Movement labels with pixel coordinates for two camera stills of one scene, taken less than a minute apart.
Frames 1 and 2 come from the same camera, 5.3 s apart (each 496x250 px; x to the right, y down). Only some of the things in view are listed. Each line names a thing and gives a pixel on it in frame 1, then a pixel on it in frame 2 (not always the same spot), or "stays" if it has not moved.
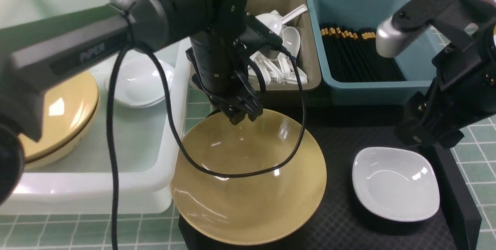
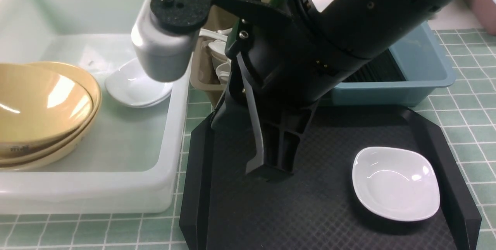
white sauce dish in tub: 138,83 stays
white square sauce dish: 395,184 stays
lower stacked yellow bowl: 66,152 stays
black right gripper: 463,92 -> 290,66
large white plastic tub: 145,137 stays
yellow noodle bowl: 249,211 -> 43,106
